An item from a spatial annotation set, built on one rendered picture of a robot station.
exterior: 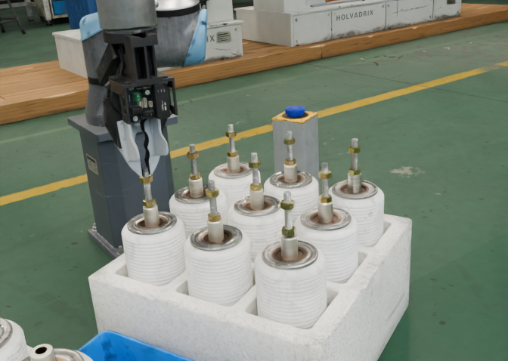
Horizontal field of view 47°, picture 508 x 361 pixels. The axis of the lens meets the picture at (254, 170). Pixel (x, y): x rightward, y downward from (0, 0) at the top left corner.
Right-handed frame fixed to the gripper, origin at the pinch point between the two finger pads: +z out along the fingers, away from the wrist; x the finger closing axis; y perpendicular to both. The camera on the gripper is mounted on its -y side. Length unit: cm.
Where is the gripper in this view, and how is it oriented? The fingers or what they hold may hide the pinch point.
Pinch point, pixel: (143, 165)
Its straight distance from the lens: 88.7
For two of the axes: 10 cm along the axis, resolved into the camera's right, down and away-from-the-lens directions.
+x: 8.6, -2.3, 4.6
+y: 5.1, 2.9, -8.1
